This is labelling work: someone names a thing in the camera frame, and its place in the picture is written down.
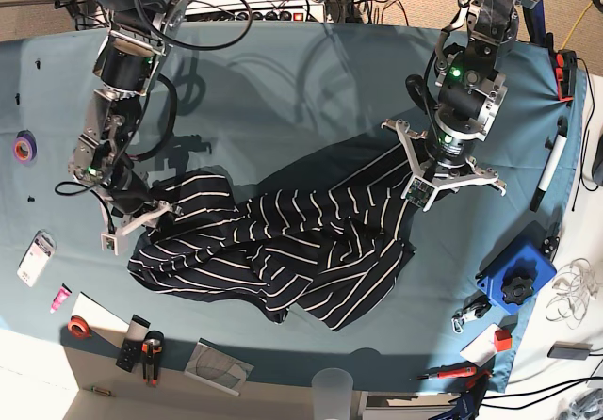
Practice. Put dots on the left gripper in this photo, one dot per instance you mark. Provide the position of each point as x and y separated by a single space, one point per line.
438 169

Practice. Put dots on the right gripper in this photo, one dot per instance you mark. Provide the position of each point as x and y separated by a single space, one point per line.
128 207

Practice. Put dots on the navy white striped t-shirt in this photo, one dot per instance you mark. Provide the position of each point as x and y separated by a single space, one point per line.
335 251

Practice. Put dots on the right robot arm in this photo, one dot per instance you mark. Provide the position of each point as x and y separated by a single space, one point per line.
128 65

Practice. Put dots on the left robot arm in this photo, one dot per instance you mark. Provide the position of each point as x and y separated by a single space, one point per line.
461 92

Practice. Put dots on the white black marker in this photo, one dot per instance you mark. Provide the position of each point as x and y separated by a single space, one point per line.
556 148

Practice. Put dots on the plastic blister pack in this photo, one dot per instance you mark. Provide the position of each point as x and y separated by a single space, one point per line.
41 249

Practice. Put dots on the blue box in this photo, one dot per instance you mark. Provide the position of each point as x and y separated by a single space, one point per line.
529 254

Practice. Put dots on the white paper sheet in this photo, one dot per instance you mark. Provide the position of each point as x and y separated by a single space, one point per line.
97 316

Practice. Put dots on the pink tube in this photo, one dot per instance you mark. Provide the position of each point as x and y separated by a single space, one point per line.
63 293

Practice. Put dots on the orange black pliers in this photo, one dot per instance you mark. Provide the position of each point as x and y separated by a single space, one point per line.
151 352

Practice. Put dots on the teal table cloth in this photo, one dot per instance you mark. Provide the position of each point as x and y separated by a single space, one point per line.
290 106

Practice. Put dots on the orange tape roll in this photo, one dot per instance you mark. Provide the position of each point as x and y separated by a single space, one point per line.
78 327

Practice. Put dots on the purple tape roll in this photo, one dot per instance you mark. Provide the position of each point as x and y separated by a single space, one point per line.
24 147

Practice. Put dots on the orange black clamp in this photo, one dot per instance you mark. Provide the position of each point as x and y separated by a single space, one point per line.
565 69

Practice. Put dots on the black star knob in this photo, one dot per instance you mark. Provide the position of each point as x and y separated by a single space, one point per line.
517 290

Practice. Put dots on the black remote control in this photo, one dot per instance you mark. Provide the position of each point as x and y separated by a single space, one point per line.
132 343

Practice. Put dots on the metal carabiner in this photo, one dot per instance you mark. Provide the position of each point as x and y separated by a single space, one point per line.
473 311

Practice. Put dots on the red cube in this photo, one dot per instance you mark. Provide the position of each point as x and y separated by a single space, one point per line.
502 340

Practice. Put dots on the white card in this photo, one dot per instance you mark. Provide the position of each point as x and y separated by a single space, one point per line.
482 349

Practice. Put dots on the power strip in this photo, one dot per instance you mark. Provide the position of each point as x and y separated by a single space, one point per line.
285 15

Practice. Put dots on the red screwdriver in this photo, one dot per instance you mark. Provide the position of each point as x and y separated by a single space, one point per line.
455 373

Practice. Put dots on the grey adapter box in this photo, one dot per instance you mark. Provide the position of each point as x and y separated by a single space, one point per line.
563 351

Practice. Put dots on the frosted plastic cup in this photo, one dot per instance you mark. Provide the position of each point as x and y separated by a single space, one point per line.
332 390

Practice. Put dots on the blue clamp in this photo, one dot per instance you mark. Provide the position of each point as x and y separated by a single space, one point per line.
466 405

